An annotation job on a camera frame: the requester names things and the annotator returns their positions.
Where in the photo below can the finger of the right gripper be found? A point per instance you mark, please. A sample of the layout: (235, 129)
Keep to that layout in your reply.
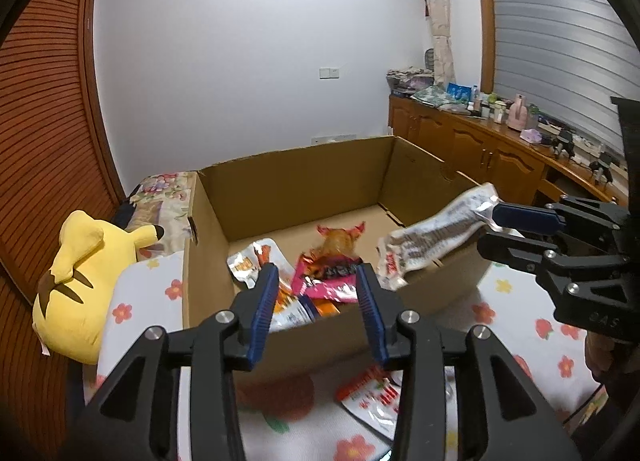
(540, 257)
(525, 218)

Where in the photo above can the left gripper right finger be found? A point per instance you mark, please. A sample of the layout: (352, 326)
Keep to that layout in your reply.
(501, 414)

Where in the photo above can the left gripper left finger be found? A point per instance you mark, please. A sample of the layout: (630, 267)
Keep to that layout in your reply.
(134, 414)

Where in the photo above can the red white snack pouch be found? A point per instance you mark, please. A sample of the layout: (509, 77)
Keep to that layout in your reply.
(373, 398)

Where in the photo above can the white grey snack pouch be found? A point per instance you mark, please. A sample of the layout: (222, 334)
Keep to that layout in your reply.
(425, 243)

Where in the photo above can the white floral bed sheet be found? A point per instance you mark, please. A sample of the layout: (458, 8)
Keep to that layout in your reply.
(300, 418)

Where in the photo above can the wooden sideboard cabinet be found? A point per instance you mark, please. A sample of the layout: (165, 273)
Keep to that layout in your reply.
(485, 151)

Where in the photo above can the pink bottle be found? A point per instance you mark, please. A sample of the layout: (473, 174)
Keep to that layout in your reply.
(518, 114)

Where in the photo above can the yellow Pikachu plush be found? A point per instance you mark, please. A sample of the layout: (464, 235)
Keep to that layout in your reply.
(73, 295)

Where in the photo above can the blue box on sideboard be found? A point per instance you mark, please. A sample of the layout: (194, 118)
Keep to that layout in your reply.
(459, 93)

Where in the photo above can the grey window blind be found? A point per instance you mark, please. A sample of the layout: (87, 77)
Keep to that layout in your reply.
(569, 58)

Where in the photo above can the pink snack packet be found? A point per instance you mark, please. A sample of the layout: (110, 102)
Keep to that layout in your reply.
(330, 277)

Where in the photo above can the white orange snack pouch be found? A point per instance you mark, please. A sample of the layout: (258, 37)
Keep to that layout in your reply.
(290, 310)

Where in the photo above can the floral quilt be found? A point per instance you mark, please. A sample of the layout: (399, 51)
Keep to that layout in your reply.
(163, 200)

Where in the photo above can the brown cardboard box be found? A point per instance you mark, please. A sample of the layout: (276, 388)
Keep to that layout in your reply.
(387, 182)

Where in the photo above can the wooden louvered wardrobe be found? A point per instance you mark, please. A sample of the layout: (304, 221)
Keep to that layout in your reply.
(54, 159)

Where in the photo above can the floral curtain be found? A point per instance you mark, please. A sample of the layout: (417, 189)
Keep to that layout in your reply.
(439, 15)

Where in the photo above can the white wall socket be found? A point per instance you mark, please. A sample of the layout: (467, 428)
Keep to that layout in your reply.
(329, 73)

